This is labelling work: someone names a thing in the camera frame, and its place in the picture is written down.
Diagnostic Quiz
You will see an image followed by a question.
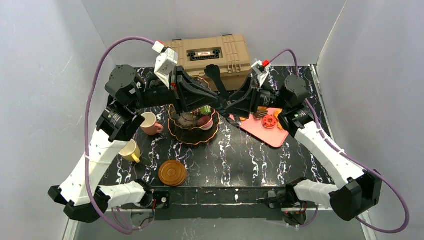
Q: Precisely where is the chocolate layered cake slice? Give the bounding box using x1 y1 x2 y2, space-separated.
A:
253 109 268 120

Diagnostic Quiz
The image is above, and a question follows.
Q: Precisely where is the green layered cake slice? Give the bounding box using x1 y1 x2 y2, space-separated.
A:
199 105 212 116

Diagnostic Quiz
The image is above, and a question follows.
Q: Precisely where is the red strawberry tart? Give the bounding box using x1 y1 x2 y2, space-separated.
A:
261 114 278 129

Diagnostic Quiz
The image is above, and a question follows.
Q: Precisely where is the orange sugared bun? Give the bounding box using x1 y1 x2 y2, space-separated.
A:
273 110 286 131

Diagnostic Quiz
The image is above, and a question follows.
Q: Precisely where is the black three tier cake stand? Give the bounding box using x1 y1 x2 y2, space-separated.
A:
167 76 220 146

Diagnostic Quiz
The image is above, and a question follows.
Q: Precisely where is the pink serving tray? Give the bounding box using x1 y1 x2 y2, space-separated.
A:
240 108 289 148

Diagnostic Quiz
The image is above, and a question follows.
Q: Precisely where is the metal tongs black handle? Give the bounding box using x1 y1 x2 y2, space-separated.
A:
204 64 241 128

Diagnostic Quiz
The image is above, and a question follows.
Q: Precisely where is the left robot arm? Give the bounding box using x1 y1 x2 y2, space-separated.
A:
48 65 227 223

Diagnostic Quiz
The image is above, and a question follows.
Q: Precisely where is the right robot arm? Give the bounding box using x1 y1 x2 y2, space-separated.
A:
224 75 382 221

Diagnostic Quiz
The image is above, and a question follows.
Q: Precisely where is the pink mug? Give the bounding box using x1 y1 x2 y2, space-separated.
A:
140 112 164 136

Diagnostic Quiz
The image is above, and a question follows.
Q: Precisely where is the tan plastic toolbox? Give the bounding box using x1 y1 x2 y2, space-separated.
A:
163 34 253 92

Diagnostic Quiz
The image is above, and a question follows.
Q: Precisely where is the yellow mug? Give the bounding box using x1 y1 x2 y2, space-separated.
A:
118 139 142 164

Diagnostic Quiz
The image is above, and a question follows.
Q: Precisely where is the stack of wooden coasters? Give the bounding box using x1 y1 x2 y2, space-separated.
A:
158 160 188 187

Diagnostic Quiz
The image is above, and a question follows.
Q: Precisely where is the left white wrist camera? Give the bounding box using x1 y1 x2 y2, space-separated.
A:
152 41 179 89

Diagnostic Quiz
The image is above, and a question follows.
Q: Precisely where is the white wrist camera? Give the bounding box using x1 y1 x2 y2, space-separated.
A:
251 59 271 88
152 41 179 89

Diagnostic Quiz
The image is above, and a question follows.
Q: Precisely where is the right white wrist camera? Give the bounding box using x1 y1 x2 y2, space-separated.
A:
251 59 271 88

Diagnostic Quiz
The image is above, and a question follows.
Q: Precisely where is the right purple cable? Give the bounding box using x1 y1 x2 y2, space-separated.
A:
269 48 411 234

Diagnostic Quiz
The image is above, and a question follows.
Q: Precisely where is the purple cable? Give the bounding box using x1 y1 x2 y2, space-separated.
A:
269 48 411 234
84 36 157 236

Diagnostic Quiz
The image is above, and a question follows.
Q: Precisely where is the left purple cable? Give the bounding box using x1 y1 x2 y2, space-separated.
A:
84 36 157 236

